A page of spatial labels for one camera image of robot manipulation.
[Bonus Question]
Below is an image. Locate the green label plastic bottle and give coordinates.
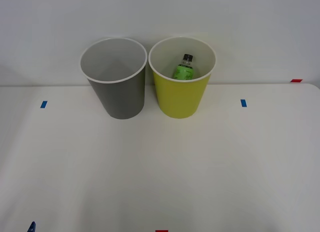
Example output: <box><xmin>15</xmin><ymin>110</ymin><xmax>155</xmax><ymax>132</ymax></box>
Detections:
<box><xmin>171</xmin><ymin>53</ymin><xmax>196</xmax><ymax>81</ymax></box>

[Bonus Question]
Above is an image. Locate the grey plastic waste bin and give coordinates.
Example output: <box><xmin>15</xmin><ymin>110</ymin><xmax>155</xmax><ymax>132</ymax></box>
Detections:
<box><xmin>79</xmin><ymin>36</ymin><xmax>148</xmax><ymax>120</ymax></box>

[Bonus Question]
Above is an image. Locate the yellow-green plastic waste bin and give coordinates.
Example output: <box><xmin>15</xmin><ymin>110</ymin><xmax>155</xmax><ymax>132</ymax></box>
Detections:
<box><xmin>148</xmin><ymin>36</ymin><xmax>217</xmax><ymax>119</ymax></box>

